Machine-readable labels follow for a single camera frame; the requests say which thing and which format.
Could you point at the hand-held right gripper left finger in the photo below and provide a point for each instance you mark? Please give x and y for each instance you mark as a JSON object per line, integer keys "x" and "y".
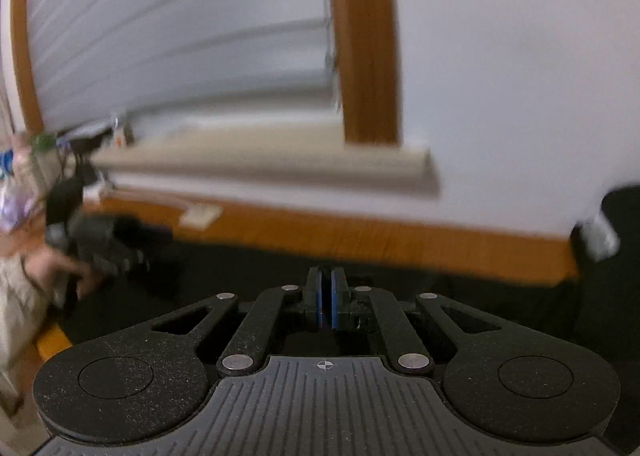
{"x": 315, "y": 298}

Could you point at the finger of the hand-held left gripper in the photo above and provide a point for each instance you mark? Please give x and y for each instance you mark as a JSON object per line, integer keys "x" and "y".
{"x": 142, "y": 248}

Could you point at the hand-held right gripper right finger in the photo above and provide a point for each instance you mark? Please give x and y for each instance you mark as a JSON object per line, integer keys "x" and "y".
{"x": 340, "y": 298}

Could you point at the person's left forearm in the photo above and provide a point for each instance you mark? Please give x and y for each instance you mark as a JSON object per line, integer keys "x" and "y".
{"x": 15, "y": 326}

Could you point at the person's left hand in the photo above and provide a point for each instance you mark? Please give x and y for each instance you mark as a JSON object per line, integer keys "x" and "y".
{"x": 50, "y": 268}

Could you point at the black power adapter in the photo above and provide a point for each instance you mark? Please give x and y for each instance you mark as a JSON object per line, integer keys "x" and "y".
{"x": 65, "y": 196}

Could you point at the beige cover plate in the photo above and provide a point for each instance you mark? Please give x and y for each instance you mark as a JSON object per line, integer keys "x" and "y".
{"x": 200, "y": 216}

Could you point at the glass jar orange label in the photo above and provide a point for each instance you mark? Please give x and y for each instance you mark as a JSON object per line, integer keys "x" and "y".
{"x": 121, "y": 136}

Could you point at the grey roller shutter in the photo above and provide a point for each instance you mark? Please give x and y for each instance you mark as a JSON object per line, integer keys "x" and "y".
{"x": 175, "y": 11}

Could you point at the black fleece garment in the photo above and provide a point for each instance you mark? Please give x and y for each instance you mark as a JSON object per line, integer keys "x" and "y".
{"x": 622, "y": 216}

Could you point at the wooden window frame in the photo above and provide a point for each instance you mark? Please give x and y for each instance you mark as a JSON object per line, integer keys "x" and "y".
{"x": 365, "y": 36}

